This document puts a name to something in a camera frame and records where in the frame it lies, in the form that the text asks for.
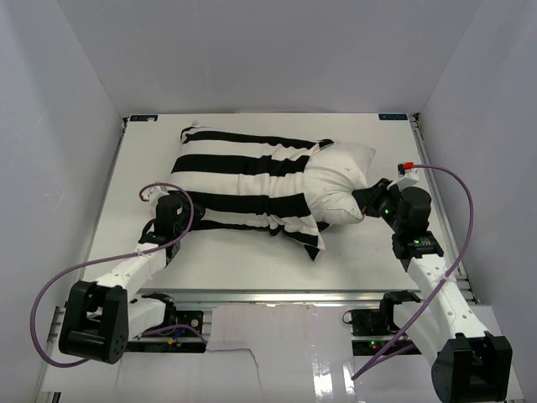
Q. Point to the blue corner label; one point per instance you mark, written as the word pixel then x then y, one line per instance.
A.
pixel 393 117
pixel 143 118

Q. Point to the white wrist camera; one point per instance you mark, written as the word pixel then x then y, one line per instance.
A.
pixel 151 194
pixel 408 176

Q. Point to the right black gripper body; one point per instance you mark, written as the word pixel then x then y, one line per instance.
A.
pixel 388 206

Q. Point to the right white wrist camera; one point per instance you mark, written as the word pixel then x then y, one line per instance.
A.
pixel 408 176

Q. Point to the aluminium table frame rail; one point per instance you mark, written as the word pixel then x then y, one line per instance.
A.
pixel 453 248

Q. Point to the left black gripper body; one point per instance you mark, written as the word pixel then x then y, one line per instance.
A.
pixel 183 224

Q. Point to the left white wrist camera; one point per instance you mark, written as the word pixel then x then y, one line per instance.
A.
pixel 151 194

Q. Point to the white pillow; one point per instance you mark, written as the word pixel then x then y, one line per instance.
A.
pixel 330 178

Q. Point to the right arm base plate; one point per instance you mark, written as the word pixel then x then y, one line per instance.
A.
pixel 369 330

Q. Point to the black white striped pillowcase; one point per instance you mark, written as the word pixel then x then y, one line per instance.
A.
pixel 249 182

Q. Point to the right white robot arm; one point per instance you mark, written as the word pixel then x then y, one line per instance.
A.
pixel 467 362

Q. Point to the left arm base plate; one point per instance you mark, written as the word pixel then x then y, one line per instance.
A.
pixel 182 333

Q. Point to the left blue corner label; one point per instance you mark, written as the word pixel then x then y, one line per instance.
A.
pixel 143 118

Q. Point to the right blue corner label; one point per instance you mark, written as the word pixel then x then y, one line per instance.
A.
pixel 393 117

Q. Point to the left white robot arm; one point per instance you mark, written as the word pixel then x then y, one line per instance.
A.
pixel 102 316

